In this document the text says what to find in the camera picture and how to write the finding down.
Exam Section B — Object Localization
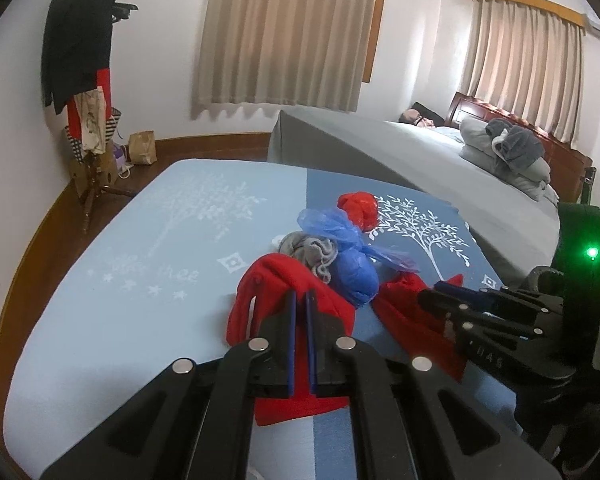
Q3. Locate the red wooden headboard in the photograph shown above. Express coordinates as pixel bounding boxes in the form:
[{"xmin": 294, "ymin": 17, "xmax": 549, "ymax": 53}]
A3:
[{"xmin": 445, "ymin": 91, "xmax": 593, "ymax": 206}]

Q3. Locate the wooden window frame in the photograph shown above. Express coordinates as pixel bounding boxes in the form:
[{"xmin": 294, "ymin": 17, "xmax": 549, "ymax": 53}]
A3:
[{"xmin": 362, "ymin": 0, "xmax": 390, "ymax": 83}]

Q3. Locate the pink soft item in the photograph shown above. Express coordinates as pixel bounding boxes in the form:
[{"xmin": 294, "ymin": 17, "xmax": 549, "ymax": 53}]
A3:
[{"xmin": 399, "ymin": 108, "xmax": 433, "ymax": 128}]

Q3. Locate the brown cardboard box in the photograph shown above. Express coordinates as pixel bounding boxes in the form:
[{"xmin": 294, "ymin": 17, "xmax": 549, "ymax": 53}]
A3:
[{"xmin": 70, "ymin": 152, "xmax": 118, "ymax": 196}]

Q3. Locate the red bag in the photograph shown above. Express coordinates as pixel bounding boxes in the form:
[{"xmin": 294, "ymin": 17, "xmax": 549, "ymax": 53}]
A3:
[{"xmin": 67, "ymin": 69, "xmax": 112, "ymax": 148}]

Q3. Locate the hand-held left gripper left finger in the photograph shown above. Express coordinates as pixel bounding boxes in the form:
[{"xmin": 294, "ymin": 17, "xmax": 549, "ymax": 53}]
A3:
[{"xmin": 40, "ymin": 287, "xmax": 298, "ymax": 480}]

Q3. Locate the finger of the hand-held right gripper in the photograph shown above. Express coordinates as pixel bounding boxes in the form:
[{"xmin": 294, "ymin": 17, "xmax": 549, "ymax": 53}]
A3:
[
  {"xmin": 432, "ymin": 280, "xmax": 561, "ymax": 313},
  {"xmin": 417, "ymin": 290, "xmax": 543, "ymax": 341}
]

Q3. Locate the black jacket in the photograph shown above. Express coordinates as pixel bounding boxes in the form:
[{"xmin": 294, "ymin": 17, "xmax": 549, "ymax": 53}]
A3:
[{"xmin": 41, "ymin": 0, "xmax": 118, "ymax": 115}]

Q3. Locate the dark blue plastic ball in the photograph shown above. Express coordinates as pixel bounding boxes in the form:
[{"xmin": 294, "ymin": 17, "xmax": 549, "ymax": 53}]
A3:
[{"xmin": 327, "ymin": 250, "xmax": 380, "ymax": 307}]

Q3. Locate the folded grey duvet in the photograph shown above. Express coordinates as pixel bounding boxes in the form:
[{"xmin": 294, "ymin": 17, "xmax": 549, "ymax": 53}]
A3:
[{"xmin": 459, "ymin": 117, "xmax": 561, "ymax": 203}]

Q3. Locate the red cloth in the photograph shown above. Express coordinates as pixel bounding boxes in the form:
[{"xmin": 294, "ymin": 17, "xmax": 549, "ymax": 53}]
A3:
[
  {"xmin": 225, "ymin": 254, "xmax": 356, "ymax": 427},
  {"xmin": 337, "ymin": 191, "xmax": 379, "ymax": 232},
  {"xmin": 375, "ymin": 274, "xmax": 468, "ymax": 383}
]

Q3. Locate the brown paper bag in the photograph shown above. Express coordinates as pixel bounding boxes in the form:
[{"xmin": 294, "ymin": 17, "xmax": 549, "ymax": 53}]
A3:
[{"xmin": 128, "ymin": 131, "xmax": 157, "ymax": 166}]

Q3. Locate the translucent blue plastic bag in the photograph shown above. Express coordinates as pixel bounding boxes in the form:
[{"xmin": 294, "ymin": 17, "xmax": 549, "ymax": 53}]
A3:
[{"xmin": 297, "ymin": 207, "xmax": 421, "ymax": 273}]

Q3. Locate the blue tree print tablecloth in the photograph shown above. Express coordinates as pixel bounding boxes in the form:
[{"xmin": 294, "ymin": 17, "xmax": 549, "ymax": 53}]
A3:
[{"xmin": 2, "ymin": 158, "xmax": 526, "ymax": 480}]

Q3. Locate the wide beige curtain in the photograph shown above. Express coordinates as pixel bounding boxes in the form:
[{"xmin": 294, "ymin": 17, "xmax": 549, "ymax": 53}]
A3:
[{"xmin": 190, "ymin": 0, "xmax": 381, "ymax": 120}]

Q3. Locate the black bag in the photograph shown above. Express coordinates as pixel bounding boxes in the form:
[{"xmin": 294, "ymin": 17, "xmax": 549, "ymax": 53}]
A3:
[{"xmin": 412, "ymin": 102, "xmax": 448, "ymax": 123}]

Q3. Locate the grey sock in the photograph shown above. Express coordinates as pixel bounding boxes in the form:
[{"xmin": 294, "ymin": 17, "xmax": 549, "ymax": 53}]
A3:
[{"xmin": 278, "ymin": 232, "xmax": 338, "ymax": 283}]

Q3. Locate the dark grey towel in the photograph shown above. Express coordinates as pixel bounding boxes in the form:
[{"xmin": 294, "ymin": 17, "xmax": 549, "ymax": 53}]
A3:
[{"xmin": 486, "ymin": 119, "xmax": 546, "ymax": 168}]

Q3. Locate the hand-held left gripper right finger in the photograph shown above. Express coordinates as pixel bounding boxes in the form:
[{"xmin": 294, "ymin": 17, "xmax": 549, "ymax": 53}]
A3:
[{"xmin": 305, "ymin": 287, "xmax": 563, "ymax": 480}]

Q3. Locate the bed with grey sheet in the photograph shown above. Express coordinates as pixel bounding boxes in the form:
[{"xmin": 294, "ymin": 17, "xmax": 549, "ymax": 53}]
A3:
[{"xmin": 267, "ymin": 110, "xmax": 581, "ymax": 286}]

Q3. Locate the beige printed tote bag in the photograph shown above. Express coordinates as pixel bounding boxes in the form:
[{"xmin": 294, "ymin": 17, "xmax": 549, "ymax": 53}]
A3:
[{"xmin": 75, "ymin": 87, "xmax": 106, "ymax": 156}]

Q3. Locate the striped bag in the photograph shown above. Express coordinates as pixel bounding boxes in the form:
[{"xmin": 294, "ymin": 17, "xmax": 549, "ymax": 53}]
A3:
[{"xmin": 64, "ymin": 107, "xmax": 123, "ymax": 163}]

